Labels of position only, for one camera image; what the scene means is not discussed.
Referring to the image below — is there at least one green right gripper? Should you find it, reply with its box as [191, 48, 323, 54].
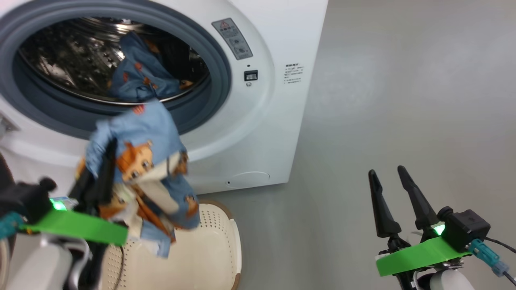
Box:
[368, 166, 472, 278]

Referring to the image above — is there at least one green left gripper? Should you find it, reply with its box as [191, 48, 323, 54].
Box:
[20, 139, 129, 246]

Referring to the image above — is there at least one blue cartoon garment cream lining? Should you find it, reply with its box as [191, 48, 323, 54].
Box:
[75, 101, 201, 258]

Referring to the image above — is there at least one blue cartoon print garment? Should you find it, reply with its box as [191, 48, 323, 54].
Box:
[108, 31, 194, 103]

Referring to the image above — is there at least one steel washer drum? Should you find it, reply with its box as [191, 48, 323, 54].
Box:
[18, 17, 210, 106]

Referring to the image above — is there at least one white front-load washing machine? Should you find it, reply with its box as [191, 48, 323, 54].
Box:
[0, 0, 329, 198]

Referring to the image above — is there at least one cream laundry basket brown rim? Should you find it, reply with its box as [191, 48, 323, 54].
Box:
[99, 199, 242, 290]

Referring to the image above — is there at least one round white filter cover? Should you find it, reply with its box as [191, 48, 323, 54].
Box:
[227, 172, 270, 189]

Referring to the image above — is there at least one small black text sticker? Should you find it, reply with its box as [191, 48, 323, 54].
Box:
[285, 63, 304, 84]

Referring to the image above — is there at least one grey warning label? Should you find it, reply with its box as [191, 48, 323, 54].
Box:
[212, 18, 254, 60]

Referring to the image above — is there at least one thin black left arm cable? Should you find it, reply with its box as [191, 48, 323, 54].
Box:
[115, 245, 125, 290]

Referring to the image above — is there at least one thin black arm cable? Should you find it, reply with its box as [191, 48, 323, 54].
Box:
[115, 245, 125, 290]
[484, 237, 516, 286]

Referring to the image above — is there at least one teal left camera connector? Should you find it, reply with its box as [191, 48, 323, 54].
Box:
[0, 211, 25, 241]

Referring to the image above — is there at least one teal camera connector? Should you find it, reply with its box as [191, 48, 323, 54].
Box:
[0, 211, 25, 241]
[469, 238, 509, 277]

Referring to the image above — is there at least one teal right camera connector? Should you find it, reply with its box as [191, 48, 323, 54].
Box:
[469, 238, 509, 277]

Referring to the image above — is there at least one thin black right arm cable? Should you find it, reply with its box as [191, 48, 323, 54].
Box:
[484, 237, 516, 286]

